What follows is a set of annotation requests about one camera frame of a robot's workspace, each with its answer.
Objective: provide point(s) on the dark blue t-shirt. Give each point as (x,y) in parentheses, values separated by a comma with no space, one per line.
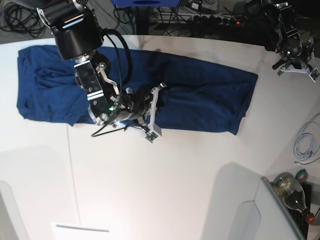
(199,95)

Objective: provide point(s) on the blue box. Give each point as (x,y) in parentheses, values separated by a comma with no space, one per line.
(145,3)

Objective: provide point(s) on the black power strip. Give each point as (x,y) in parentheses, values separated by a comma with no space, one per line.
(219,20)

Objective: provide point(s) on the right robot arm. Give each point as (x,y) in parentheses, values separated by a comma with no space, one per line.
(78,36)

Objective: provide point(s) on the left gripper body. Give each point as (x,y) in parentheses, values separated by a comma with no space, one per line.
(296,61)

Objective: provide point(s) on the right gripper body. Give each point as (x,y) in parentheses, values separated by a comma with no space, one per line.
(132,106)

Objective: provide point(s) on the clear plastic bottle red cap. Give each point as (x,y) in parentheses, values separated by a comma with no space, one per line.
(292,195)

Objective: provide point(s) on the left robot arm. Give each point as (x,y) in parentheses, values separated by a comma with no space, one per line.
(280,20)

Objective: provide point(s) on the green tape roll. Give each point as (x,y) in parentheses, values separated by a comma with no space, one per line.
(301,176)

